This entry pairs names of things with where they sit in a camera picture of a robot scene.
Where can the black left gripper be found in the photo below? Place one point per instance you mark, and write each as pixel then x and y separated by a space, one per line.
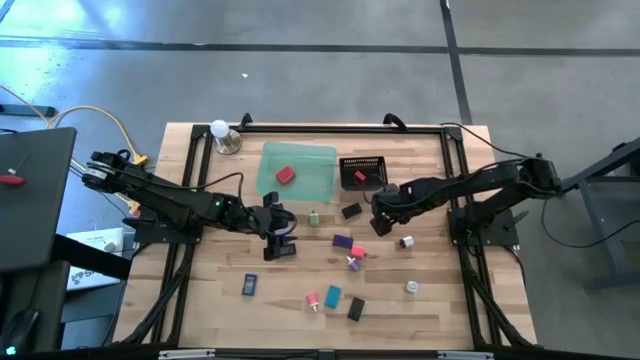
pixel 272 222

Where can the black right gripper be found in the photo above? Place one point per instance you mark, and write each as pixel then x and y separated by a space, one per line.
pixel 386 201

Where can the white USB wall charger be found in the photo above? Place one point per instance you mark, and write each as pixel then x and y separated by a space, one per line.
pixel 407 242

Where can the black digital timer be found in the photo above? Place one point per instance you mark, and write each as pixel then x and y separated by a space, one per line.
pixel 351 210
pixel 356 309

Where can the black adapter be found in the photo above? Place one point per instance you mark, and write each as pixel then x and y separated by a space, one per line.
pixel 342 241

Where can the small beige charger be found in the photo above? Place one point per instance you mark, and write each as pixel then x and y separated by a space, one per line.
pixel 314 219

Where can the purple USB wall charger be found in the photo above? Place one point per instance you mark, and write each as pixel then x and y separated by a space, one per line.
pixel 354 265

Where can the blue digital timer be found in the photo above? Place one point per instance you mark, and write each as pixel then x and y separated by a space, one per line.
pixel 249 285

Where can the pink charger with white face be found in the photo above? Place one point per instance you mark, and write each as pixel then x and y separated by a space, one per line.
pixel 312 299

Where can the white-faced USB wall charger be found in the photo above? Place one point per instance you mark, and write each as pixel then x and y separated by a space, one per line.
pixel 411 286

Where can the red USB wall charger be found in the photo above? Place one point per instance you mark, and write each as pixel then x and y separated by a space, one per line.
pixel 285 175

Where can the teal digital timer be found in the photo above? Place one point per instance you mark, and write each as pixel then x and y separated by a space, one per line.
pixel 332 297

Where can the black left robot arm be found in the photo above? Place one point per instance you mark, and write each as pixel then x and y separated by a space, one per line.
pixel 165 197

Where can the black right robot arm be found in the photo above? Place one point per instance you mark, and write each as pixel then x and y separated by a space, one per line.
pixel 450 187

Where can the black mesh basket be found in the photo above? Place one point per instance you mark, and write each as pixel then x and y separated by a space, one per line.
pixel 372 175

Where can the teal translucent plastic bin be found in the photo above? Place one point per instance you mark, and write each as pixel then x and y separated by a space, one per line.
pixel 310 165

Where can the white globe bulb lamp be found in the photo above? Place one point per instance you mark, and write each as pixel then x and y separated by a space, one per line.
pixel 220 128

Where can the white cardboard box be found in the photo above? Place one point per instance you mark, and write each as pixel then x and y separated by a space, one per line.
pixel 92 239

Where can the white printed box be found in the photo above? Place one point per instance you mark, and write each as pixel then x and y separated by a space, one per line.
pixel 87 280

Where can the black metal stand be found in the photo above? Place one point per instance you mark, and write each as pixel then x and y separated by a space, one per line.
pixel 597 168

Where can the black computer mouse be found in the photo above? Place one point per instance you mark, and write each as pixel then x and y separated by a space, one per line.
pixel 19 330

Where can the black floor strip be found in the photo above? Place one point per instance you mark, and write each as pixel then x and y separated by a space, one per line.
pixel 30 110

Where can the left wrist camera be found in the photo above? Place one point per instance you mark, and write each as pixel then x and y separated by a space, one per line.
pixel 271 198

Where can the black aluminium table frame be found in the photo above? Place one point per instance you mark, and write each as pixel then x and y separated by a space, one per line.
pixel 350 129

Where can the silver metal bracket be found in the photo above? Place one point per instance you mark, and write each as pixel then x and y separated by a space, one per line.
pixel 465 355
pixel 186 354

